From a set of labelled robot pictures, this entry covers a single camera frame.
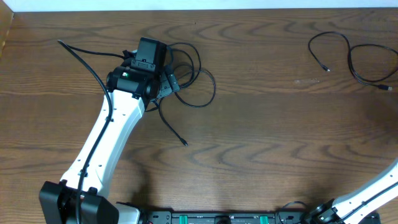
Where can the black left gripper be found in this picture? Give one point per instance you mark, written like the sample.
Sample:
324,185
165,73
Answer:
170,84

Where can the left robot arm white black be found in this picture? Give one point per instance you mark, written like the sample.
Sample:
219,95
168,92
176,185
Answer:
81,195

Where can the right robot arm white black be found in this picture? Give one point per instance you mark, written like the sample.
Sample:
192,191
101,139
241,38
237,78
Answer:
326,213

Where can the black base rail green clamps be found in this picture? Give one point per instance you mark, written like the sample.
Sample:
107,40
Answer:
224,217

